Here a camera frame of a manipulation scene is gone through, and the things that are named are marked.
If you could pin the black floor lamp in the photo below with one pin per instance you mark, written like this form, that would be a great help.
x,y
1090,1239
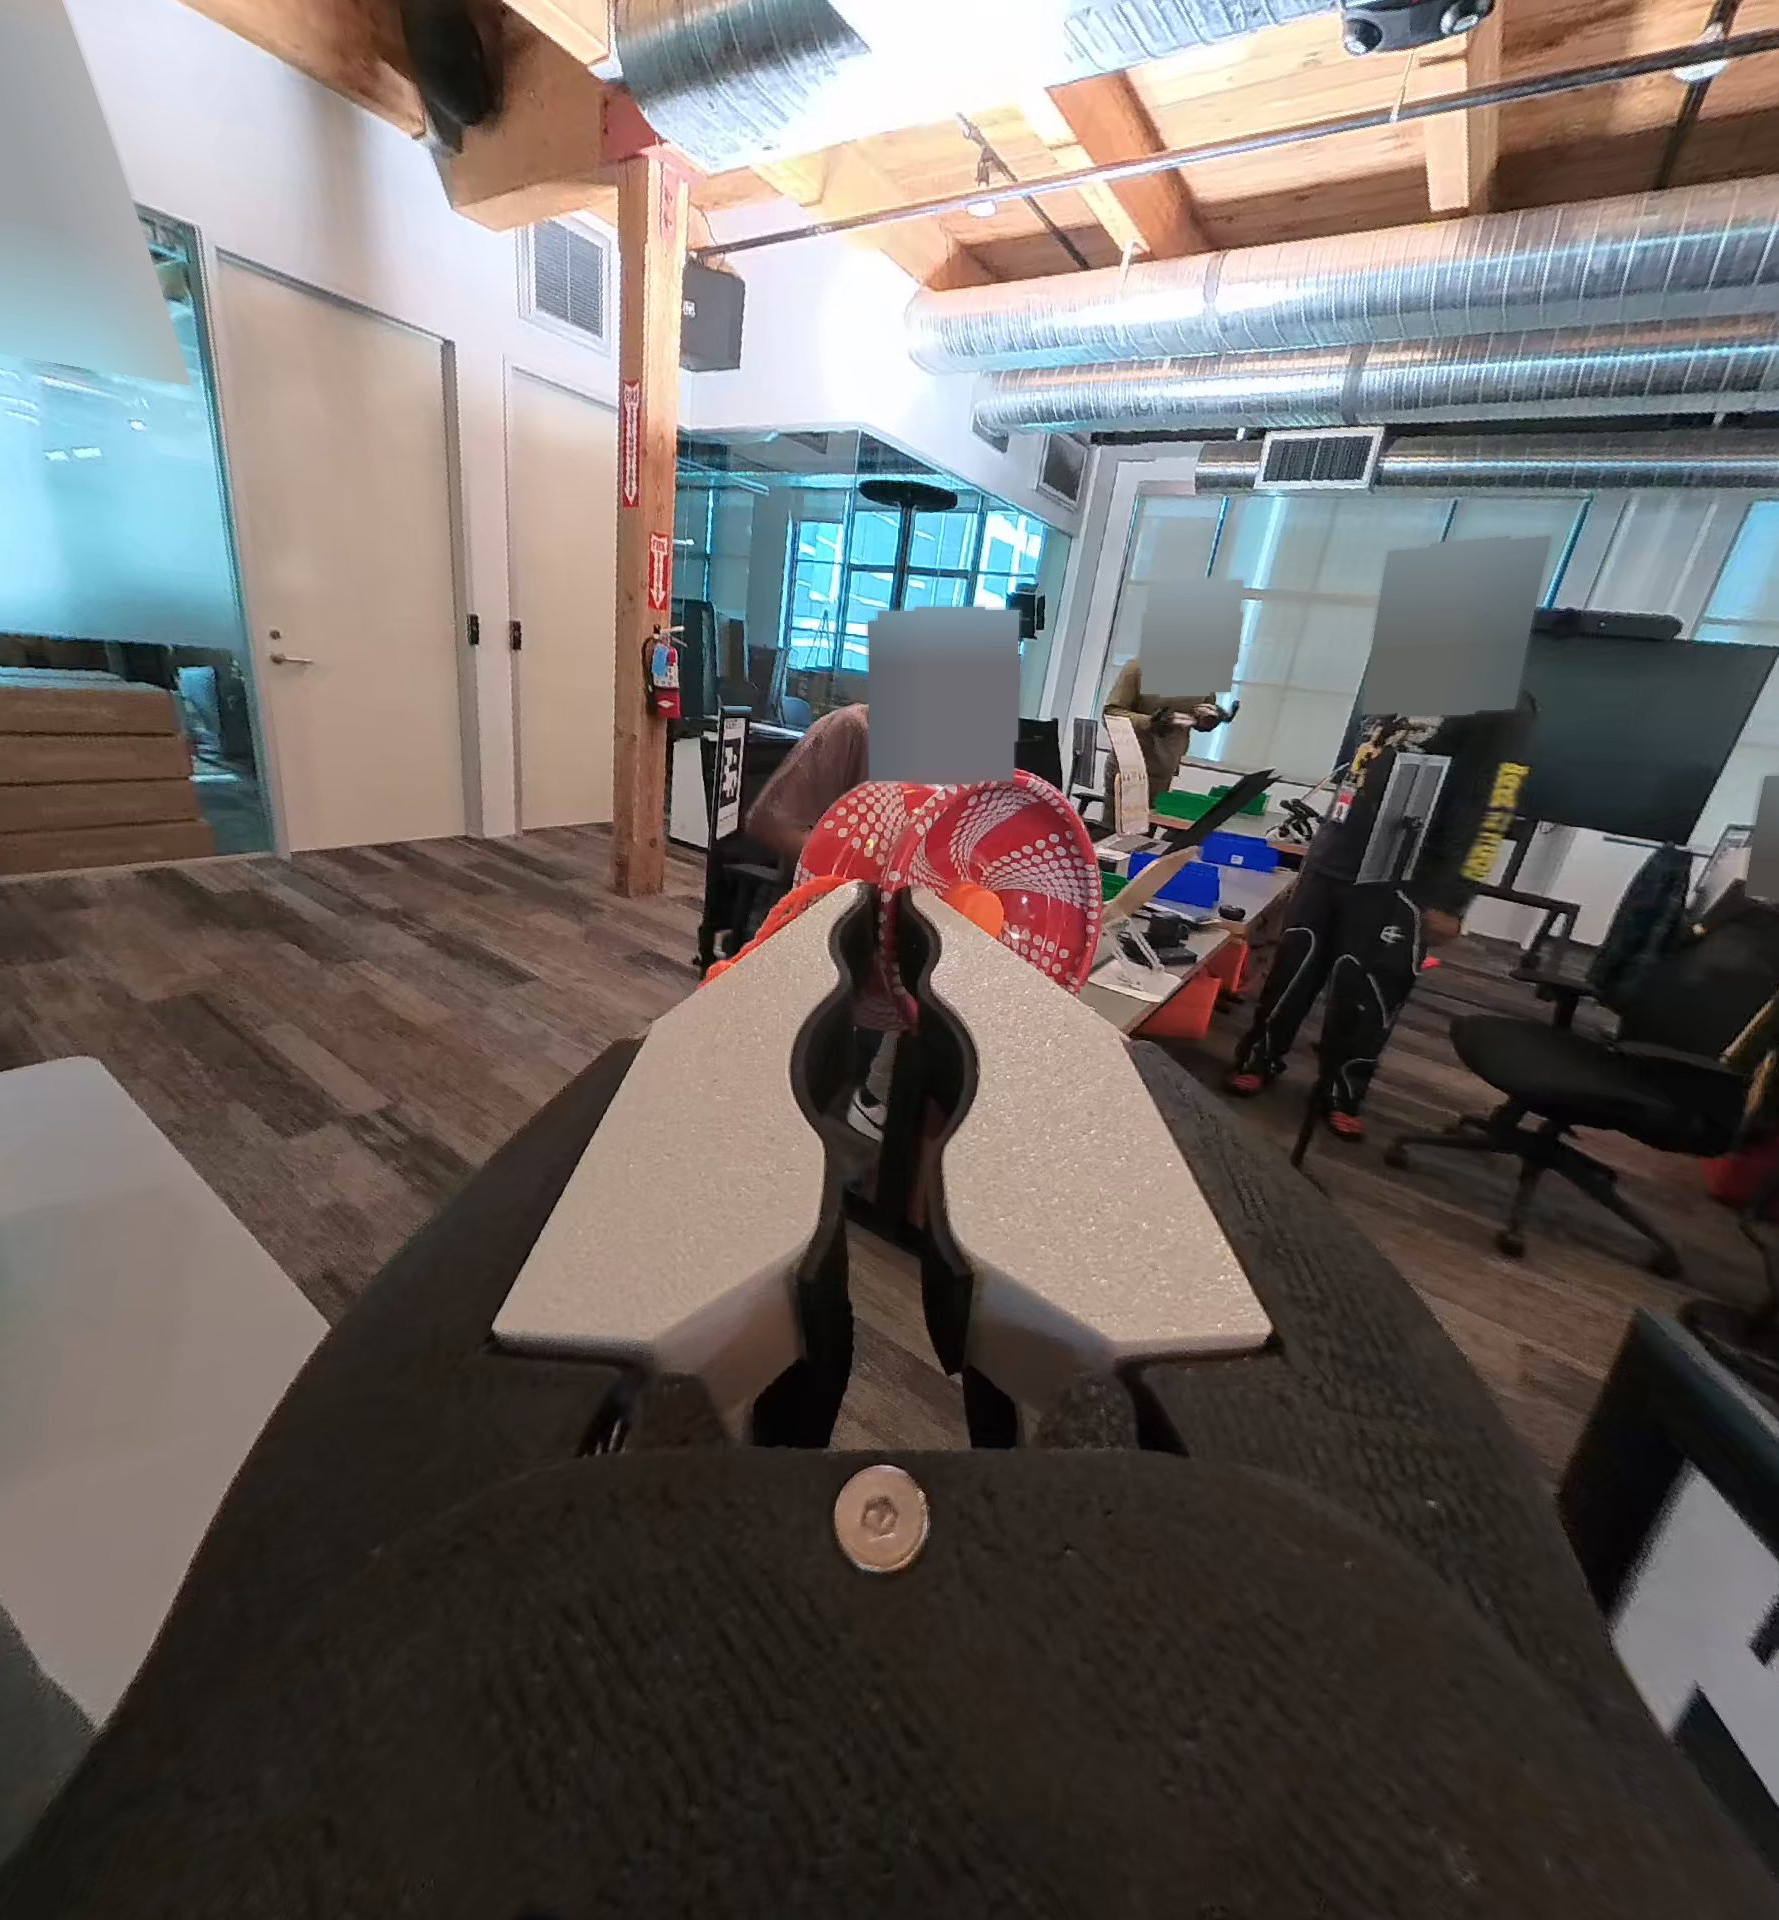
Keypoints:
x,y
905,494

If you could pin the green parts bin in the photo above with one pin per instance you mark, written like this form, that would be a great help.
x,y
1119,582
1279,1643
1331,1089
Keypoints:
x,y
1154,869
1214,804

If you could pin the black framed floor sign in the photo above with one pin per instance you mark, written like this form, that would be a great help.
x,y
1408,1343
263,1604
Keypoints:
x,y
1731,1621

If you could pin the silver spiral air duct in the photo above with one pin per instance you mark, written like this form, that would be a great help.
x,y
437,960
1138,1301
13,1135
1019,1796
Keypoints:
x,y
1399,377

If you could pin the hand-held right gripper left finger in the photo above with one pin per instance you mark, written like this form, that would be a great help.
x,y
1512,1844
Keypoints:
x,y
679,1203

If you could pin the white door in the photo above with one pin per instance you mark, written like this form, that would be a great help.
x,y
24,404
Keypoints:
x,y
351,569
560,601

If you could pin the cardboard box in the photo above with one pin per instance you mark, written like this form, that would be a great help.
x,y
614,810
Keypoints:
x,y
63,757
74,804
95,850
49,712

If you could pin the white tilted stand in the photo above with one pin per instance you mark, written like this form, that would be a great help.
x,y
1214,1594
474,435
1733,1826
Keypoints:
x,y
1190,855

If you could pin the grey work table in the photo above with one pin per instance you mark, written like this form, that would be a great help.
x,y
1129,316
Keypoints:
x,y
1175,962

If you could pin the black wall speaker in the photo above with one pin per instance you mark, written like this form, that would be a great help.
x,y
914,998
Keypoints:
x,y
715,311

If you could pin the red white yo-yo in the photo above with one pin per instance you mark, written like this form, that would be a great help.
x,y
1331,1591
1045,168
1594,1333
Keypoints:
x,y
1009,842

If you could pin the red fire extinguisher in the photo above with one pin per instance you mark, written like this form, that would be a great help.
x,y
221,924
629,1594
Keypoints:
x,y
661,676

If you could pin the red wall sign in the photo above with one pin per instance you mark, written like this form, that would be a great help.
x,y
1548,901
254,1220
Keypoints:
x,y
632,419

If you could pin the wooden post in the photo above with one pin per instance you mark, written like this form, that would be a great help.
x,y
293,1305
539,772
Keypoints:
x,y
645,511

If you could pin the red orange object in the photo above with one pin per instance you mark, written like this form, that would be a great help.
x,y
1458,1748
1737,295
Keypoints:
x,y
1184,1006

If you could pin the white desk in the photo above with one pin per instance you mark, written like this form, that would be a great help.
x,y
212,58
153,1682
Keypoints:
x,y
79,1351

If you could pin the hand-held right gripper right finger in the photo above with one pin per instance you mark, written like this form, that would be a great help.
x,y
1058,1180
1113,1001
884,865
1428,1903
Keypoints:
x,y
1100,1203

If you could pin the black stool chair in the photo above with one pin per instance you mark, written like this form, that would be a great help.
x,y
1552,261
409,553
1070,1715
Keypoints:
x,y
735,869

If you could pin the black ceiling camera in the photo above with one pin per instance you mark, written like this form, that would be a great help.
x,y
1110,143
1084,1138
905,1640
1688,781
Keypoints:
x,y
1415,25

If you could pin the white wall vent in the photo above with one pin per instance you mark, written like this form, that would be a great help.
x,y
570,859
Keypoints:
x,y
567,279

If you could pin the black office chair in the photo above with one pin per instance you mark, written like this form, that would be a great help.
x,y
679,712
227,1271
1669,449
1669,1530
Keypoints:
x,y
1567,1066

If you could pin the black wall screen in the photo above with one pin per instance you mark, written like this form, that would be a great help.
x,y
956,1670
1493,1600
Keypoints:
x,y
1656,720

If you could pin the small blue parts bin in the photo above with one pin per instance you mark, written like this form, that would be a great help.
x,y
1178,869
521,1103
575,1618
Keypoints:
x,y
1243,850

